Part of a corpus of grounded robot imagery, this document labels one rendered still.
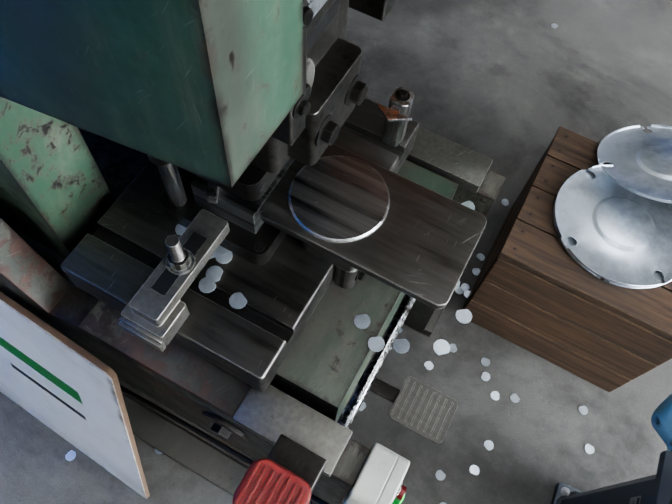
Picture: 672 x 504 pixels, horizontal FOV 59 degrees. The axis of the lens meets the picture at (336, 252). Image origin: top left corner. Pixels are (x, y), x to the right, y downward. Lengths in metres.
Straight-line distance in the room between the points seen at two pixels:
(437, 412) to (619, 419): 0.50
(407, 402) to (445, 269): 0.62
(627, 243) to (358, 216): 0.75
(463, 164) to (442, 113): 0.93
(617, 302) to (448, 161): 0.50
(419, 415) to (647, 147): 0.77
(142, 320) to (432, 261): 0.35
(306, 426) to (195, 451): 0.66
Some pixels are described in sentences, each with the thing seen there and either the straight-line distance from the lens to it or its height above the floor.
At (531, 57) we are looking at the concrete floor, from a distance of 2.14.
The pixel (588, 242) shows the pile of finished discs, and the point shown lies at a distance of 1.32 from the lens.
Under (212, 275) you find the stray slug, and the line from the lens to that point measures 0.77.
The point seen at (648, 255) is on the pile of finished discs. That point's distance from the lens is 1.37.
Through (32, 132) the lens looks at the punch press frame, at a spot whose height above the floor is 0.88.
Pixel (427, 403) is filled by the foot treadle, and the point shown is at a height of 0.16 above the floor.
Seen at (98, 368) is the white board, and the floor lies 0.59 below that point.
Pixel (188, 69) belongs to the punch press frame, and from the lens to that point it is 0.34.
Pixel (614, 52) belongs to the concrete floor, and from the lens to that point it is 2.28.
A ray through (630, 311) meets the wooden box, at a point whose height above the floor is 0.35.
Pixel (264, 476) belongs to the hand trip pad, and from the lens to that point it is 0.65.
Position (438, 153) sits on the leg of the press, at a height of 0.64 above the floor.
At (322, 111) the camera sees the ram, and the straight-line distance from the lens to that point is 0.57.
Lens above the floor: 1.40
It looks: 63 degrees down
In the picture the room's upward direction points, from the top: 7 degrees clockwise
